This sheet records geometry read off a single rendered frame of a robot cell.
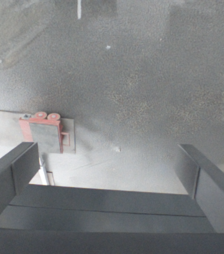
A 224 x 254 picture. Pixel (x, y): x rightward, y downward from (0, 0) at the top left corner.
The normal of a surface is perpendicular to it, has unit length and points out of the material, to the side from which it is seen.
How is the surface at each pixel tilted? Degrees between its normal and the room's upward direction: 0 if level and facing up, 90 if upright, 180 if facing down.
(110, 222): 90
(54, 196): 90
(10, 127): 0
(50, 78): 0
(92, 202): 90
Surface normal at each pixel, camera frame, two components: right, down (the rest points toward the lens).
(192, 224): 0.11, -0.76
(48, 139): -0.05, 0.65
